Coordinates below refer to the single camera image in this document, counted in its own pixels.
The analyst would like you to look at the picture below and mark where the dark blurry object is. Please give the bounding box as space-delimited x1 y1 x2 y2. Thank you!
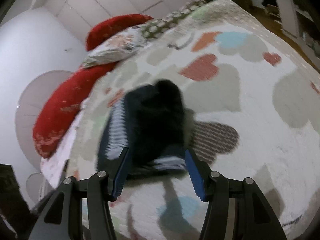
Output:
0 164 38 240

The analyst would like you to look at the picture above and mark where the floral pillow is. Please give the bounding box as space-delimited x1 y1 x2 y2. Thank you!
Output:
82 26 150 68

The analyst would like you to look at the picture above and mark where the long red pillow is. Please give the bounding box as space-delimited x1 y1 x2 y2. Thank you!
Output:
32 62 118 158

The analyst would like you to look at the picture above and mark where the small red pillow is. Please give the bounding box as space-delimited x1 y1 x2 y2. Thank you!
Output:
86 14 154 52

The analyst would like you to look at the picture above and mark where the dark navy shirt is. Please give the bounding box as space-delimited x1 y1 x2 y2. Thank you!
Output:
96 79 195 180

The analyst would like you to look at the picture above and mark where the white bed sheet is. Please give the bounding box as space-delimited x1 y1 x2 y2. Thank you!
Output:
40 120 83 190

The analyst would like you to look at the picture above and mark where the heart pattern quilt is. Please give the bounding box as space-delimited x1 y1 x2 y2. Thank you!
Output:
41 0 320 240

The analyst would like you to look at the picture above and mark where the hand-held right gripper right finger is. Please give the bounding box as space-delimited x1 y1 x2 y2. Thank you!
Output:
184 149 288 240

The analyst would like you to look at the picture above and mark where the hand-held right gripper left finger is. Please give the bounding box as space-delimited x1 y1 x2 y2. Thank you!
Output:
29 147 132 240

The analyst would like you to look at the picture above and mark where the olive polka dot pillow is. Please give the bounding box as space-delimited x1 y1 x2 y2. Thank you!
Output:
141 0 208 39

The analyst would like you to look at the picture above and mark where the cluttered white shelf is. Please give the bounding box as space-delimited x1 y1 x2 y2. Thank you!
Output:
250 0 320 63

